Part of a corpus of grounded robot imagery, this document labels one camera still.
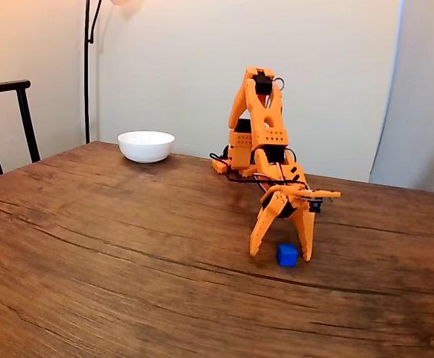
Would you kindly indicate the blue cube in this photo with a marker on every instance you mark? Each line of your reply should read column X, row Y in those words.
column 287, row 256

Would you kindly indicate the white bowl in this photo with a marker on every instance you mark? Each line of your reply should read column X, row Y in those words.
column 146, row 147

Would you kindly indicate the pale curtain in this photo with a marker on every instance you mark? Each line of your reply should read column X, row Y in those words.
column 426, row 93

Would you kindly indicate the black floor lamp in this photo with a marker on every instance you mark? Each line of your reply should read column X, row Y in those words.
column 86, row 74

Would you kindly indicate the black wooden chair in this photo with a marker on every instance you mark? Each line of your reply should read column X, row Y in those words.
column 24, row 112

